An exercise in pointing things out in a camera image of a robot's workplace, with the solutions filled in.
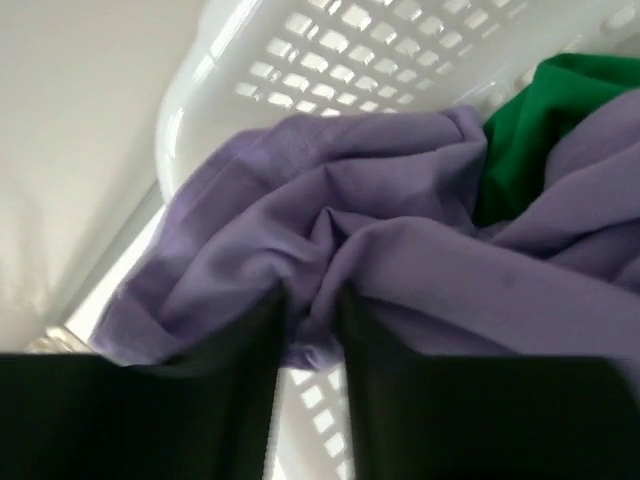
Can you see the white plastic basket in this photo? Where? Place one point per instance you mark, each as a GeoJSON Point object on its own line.
{"type": "Point", "coordinates": [254, 62]}

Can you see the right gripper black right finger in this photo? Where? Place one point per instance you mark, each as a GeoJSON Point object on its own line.
{"type": "Point", "coordinates": [483, 417]}

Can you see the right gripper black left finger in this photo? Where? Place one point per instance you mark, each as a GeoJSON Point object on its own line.
{"type": "Point", "coordinates": [204, 414]}

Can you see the purple t shirt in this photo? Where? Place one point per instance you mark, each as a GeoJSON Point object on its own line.
{"type": "Point", "coordinates": [385, 201]}

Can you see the green t shirt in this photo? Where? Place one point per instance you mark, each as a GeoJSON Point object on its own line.
{"type": "Point", "coordinates": [565, 89]}

